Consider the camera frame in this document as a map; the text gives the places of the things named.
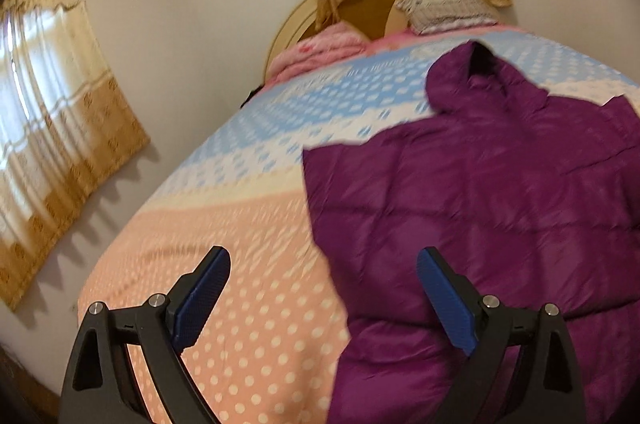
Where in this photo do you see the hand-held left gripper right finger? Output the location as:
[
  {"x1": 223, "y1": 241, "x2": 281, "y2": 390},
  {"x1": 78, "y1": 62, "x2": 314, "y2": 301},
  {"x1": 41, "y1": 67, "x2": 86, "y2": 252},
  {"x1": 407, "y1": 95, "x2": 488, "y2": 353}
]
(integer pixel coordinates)
[{"x1": 417, "y1": 246, "x2": 587, "y2": 424}]

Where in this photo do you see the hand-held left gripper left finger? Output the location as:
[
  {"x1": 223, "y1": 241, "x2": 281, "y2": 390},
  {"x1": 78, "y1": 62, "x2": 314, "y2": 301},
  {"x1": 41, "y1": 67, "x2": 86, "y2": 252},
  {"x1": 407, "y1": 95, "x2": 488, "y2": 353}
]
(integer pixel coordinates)
[{"x1": 59, "y1": 246, "x2": 232, "y2": 424}]

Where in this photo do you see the purple puffer jacket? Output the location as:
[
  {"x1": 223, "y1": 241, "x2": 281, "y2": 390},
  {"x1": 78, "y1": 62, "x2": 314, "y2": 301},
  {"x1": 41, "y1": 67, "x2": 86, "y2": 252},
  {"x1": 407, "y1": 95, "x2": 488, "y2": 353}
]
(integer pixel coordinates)
[{"x1": 302, "y1": 40, "x2": 640, "y2": 424}]

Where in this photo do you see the polka dot bedspread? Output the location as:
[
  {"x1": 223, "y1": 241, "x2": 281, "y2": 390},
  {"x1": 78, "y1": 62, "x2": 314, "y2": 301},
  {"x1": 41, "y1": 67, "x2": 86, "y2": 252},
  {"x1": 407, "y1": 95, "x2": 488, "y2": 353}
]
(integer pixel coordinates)
[{"x1": 75, "y1": 22, "x2": 640, "y2": 424}]

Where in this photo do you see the pink folded blanket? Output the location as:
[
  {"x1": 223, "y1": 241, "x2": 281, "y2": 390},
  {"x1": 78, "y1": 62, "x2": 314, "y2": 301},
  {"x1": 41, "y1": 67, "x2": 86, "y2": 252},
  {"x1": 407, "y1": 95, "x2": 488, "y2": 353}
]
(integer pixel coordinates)
[{"x1": 265, "y1": 22, "x2": 370, "y2": 82}]

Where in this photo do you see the striped patterned pillow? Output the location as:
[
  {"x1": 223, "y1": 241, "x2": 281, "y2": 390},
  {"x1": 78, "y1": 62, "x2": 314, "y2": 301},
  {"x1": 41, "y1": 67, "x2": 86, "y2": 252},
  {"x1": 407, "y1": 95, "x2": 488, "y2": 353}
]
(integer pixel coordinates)
[{"x1": 395, "y1": 0, "x2": 497, "y2": 35}]

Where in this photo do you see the cream wooden headboard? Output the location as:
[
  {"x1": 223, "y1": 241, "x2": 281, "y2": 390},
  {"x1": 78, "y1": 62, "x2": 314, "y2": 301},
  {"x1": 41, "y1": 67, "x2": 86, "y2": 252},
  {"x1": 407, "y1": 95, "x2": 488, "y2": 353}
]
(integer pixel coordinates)
[{"x1": 263, "y1": 0, "x2": 457, "y2": 79}]

